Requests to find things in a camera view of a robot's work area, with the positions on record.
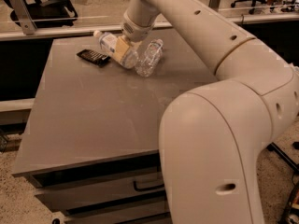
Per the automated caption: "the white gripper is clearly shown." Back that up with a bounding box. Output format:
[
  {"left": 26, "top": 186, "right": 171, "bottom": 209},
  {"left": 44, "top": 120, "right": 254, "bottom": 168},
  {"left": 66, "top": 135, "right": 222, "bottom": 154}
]
[{"left": 113, "top": 13, "right": 153, "bottom": 63}]

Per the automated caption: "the blue labelled plastic bottle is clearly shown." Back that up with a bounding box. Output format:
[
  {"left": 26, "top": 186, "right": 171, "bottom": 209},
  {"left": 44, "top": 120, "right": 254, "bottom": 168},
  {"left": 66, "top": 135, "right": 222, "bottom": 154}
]
[{"left": 93, "top": 31, "right": 138, "bottom": 69}]

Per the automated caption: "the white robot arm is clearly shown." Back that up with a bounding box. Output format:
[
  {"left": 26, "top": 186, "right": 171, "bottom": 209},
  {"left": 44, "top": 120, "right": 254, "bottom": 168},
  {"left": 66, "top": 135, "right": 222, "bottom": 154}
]
[{"left": 121, "top": 0, "right": 299, "bottom": 224}]

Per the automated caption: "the clear empty plastic bottle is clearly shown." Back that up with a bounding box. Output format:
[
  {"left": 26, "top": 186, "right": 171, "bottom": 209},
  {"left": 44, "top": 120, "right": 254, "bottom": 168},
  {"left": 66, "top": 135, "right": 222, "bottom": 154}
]
[{"left": 135, "top": 39, "right": 164, "bottom": 77}]

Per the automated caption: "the black office chair left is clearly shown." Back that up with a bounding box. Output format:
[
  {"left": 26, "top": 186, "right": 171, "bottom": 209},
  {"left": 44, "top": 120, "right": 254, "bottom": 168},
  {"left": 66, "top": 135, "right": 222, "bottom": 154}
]
[{"left": 4, "top": 0, "right": 78, "bottom": 28}]

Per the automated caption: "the grey metal drawer cabinet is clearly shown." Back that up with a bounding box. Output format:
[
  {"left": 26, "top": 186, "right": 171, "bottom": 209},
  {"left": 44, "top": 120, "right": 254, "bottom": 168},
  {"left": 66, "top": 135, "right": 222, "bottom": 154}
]
[{"left": 12, "top": 29, "right": 215, "bottom": 224}]

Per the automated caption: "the black stand leg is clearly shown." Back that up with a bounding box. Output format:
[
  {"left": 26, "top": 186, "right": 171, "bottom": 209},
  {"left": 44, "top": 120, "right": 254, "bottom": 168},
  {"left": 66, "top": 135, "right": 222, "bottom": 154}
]
[{"left": 266, "top": 143, "right": 299, "bottom": 175}]

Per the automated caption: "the orange black tool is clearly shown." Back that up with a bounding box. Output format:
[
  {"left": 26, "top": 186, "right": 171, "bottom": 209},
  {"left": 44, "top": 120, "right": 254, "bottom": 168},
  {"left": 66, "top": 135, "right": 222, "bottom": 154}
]
[{"left": 278, "top": 182, "right": 299, "bottom": 224}]

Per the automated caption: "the left metal railing post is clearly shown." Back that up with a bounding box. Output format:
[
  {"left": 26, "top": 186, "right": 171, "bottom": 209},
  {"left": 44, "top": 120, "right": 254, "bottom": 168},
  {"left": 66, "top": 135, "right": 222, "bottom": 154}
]
[{"left": 9, "top": 0, "right": 36, "bottom": 35}]

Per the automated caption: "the black drawer handle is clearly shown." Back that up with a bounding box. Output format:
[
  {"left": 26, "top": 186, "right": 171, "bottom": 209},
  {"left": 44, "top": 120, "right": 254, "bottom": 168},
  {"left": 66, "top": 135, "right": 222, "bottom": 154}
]
[{"left": 133, "top": 180, "right": 164, "bottom": 192}]

